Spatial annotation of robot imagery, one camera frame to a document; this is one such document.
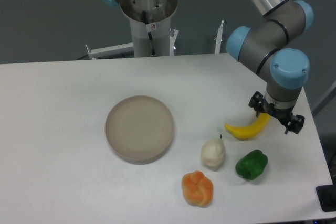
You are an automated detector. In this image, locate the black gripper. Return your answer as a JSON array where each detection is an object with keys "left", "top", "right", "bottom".
[{"left": 248, "top": 91, "right": 305, "bottom": 134}]

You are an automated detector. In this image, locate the yellow toy banana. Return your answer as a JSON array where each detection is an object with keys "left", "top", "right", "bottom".
[{"left": 224, "top": 113, "right": 270, "bottom": 140}]

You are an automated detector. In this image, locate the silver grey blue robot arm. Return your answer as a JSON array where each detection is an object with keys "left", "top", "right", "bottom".
[{"left": 103, "top": 0, "right": 314, "bottom": 133}]

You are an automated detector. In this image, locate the grey metal stand leg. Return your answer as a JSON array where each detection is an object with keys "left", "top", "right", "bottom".
[{"left": 311, "top": 81, "right": 336, "bottom": 117}]

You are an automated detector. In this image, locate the green toy bell pepper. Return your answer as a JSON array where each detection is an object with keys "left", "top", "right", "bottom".
[{"left": 235, "top": 150, "right": 268, "bottom": 180}]

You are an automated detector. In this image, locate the white toy pear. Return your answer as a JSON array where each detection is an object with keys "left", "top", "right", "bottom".
[{"left": 200, "top": 134, "right": 226, "bottom": 171}]

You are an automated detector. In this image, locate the black device at table edge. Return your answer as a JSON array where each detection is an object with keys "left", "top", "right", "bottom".
[{"left": 316, "top": 185, "right": 335, "bottom": 212}]

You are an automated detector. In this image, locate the orange knotted bread roll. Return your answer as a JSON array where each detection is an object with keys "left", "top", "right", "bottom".
[{"left": 181, "top": 170, "right": 214, "bottom": 207}]

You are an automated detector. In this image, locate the beige round plate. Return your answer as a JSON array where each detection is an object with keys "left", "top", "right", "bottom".
[{"left": 105, "top": 95, "right": 175, "bottom": 165}]

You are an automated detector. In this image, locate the white right frame post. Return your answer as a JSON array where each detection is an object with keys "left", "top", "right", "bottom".
[{"left": 214, "top": 20, "right": 224, "bottom": 54}]

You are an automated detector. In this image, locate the black cable on pedestal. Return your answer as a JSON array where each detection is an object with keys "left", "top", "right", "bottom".
[{"left": 142, "top": 10, "right": 156, "bottom": 57}]

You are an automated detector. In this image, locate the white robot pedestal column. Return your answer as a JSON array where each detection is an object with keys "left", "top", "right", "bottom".
[{"left": 121, "top": 0, "right": 178, "bottom": 57}]

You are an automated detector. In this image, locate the white left frame bracket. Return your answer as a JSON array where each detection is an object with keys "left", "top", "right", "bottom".
[{"left": 86, "top": 42, "right": 133, "bottom": 59}]

